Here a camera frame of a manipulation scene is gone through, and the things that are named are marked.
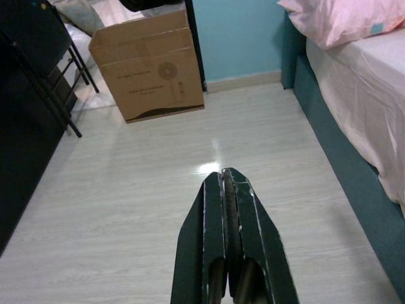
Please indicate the pink floral pillow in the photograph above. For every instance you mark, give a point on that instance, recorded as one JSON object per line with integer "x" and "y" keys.
{"x": 341, "y": 19}

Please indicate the brown cardboard box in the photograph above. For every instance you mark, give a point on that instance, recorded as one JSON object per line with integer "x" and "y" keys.
{"x": 152, "y": 73}

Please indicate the black folding chair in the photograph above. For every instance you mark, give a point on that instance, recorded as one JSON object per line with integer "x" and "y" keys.
{"x": 31, "y": 31}

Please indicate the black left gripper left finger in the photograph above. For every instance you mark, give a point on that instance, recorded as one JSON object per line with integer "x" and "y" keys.
{"x": 202, "y": 247}

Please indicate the teal upholstered headboard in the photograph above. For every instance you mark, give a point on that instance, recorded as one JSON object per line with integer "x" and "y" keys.
{"x": 289, "y": 57}

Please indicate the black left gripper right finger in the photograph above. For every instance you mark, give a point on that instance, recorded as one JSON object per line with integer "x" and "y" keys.
{"x": 256, "y": 253}

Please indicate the beige cloth bag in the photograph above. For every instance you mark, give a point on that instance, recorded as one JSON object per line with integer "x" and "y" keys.
{"x": 79, "y": 14}

